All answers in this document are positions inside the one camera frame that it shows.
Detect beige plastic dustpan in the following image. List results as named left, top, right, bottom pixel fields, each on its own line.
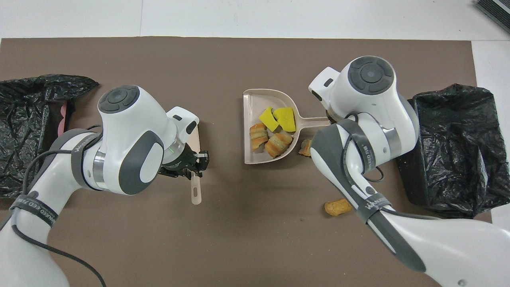
left=243, top=88, right=332, bottom=165

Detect yellow sponge piece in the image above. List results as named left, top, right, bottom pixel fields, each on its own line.
left=273, top=107, right=297, bottom=133
left=259, top=106, right=279, bottom=132

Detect brown table mat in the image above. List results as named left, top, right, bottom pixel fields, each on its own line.
left=0, top=37, right=500, bottom=287

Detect beige hand brush black bristles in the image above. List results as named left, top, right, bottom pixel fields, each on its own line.
left=186, top=120, right=204, bottom=205

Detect black bag bin pink liner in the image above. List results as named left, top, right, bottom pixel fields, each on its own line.
left=0, top=74, right=100, bottom=200

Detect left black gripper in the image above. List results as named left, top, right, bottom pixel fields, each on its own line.
left=158, top=143, right=210, bottom=179

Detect black bag lined bin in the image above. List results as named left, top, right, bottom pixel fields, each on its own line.
left=396, top=84, right=510, bottom=219

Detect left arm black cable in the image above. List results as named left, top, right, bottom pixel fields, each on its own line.
left=0, top=126, right=108, bottom=287

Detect brown bread nugget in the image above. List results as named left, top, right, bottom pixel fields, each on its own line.
left=324, top=198, right=353, bottom=217

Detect grey ridged box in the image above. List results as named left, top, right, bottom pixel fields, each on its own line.
left=475, top=0, right=510, bottom=34

